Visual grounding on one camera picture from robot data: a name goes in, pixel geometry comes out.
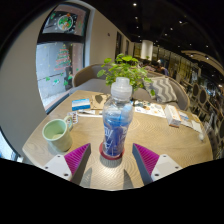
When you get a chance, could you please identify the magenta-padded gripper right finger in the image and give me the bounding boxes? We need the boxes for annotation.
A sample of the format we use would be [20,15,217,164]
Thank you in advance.
[132,143,183,186]

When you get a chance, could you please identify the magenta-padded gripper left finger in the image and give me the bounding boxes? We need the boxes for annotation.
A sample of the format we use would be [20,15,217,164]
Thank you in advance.
[41,143,92,186]

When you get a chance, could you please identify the clear blue-labelled drink bottle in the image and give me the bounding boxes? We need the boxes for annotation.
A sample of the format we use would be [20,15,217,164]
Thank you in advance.
[101,77,135,159]

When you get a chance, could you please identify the flat round red coaster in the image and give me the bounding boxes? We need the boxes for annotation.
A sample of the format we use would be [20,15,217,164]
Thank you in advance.
[98,141,126,161]

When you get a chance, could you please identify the light green mug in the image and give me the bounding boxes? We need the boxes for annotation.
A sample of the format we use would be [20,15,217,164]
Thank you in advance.
[41,115,75,153]

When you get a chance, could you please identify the long white wrapped straw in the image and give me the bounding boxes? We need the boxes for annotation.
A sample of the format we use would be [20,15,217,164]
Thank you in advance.
[77,109,104,118]

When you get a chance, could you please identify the white cardboard box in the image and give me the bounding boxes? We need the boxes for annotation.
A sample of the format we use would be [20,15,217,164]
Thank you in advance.
[164,104,183,128]

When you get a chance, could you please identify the blue and white flat box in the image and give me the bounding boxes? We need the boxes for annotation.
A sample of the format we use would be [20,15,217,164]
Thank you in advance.
[71,98,92,112]

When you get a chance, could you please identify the small blue white pack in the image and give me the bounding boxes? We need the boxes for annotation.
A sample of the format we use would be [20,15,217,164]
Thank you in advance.
[179,111,191,122]

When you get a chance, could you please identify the grey white zigzag cushion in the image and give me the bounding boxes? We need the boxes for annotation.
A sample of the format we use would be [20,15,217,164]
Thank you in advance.
[143,76,179,105]

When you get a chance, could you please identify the grey curved sofa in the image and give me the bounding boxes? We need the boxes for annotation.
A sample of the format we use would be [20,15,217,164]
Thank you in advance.
[71,63,191,112]

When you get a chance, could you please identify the group of round-backed dining chairs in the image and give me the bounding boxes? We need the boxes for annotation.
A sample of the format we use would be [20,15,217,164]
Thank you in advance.
[188,79,224,158]

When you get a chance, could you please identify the person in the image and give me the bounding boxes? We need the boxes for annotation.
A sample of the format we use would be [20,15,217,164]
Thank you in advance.
[143,61,158,73]
[156,59,170,77]

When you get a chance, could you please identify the green potted plant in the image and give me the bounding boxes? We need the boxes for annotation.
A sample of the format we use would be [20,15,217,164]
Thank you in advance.
[96,53,157,101]

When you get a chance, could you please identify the window with festive decals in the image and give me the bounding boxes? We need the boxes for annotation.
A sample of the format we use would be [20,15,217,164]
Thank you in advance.
[35,3,91,112]

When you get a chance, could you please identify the white round pillar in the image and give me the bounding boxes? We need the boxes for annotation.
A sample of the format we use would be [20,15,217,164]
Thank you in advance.
[139,39,155,62]

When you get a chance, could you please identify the group of ceiling spotlights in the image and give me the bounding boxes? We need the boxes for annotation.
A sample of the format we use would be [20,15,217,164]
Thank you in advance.
[129,1,224,68]

